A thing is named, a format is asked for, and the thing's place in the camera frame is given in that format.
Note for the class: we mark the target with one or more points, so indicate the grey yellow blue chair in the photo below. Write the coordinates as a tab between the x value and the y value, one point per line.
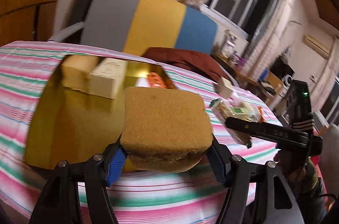
156	22

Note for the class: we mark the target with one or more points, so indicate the small beige box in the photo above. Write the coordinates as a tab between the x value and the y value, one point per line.
225	87

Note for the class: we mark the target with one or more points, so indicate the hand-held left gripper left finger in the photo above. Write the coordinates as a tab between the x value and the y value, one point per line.
116	165

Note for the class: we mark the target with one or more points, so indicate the tan sponge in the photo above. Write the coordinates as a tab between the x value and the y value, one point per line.
164	123

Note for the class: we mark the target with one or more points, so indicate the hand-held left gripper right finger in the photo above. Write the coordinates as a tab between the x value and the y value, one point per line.
218	168

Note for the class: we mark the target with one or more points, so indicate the wooden side desk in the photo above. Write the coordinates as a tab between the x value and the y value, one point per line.
251	75

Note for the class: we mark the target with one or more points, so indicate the brown cardboard box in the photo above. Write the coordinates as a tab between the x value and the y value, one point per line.
76	72

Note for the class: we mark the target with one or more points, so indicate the person's right hand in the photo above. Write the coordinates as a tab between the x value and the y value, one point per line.
290	165

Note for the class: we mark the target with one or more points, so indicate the sheer white curtain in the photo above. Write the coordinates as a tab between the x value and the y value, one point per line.
275	14

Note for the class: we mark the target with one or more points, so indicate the orange plastic rack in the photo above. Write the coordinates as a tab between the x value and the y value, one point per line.
156	80

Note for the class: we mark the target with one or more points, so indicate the maroon jacket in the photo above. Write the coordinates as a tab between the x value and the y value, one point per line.
190	59

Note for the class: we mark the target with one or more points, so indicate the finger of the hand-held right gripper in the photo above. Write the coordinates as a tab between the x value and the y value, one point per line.
264	130

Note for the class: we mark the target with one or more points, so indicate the gold tin container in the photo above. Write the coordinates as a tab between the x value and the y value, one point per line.
74	120

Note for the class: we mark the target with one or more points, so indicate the wall air conditioner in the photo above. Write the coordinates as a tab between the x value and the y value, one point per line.
317	45

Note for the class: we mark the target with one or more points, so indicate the striped tablecloth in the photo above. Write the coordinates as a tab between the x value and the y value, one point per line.
16	86

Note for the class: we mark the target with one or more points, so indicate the white pen holder box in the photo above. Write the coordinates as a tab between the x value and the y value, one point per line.
228	47

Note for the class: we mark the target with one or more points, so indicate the cream paper box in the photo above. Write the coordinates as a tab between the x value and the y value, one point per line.
106	78

